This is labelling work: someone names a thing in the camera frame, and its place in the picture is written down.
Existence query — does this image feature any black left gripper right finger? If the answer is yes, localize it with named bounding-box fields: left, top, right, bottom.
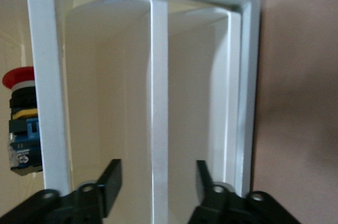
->
left=186, top=160, right=302, bottom=224

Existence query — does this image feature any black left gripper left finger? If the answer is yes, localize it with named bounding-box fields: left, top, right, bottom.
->
left=0, top=159, right=124, bottom=224

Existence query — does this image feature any red emergency stop button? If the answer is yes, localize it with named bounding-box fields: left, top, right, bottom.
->
left=2, top=67, right=43, bottom=176

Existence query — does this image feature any brown paper table cover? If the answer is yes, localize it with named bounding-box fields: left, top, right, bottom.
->
left=182, top=0, right=338, bottom=224

